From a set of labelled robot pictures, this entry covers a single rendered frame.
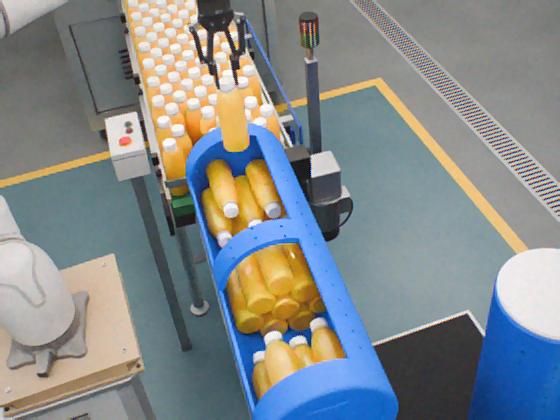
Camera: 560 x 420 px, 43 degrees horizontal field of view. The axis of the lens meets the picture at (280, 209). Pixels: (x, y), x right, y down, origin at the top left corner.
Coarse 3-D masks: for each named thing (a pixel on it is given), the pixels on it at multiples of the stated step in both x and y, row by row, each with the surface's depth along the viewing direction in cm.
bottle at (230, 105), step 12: (228, 96) 169; (240, 96) 171; (228, 108) 170; (240, 108) 171; (228, 120) 172; (240, 120) 173; (228, 132) 175; (240, 132) 175; (228, 144) 177; (240, 144) 177
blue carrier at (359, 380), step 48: (192, 192) 188; (288, 192) 172; (240, 240) 160; (288, 240) 158; (336, 288) 151; (240, 336) 164; (288, 336) 171; (288, 384) 131; (336, 384) 129; (384, 384) 135
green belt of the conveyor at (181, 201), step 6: (174, 198) 220; (180, 198) 220; (186, 198) 220; (174, 204) 219; (180, 204) 219; (186, 204) 219; (174, 210) 219; (180, 210) 219; (186, 210) 220; (192, 210) 221
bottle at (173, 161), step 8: (168, 152) 211; (176, 152) 211; (168, 160) 211; (176, 160) 211; (184, 160) 214; (168, 168) 213; (176, 168) 213; (184, 168) 215; (168, 176) 216; (176, 176) 215; (184, 176) 216; (176, 192) 219; (184, 192) 220
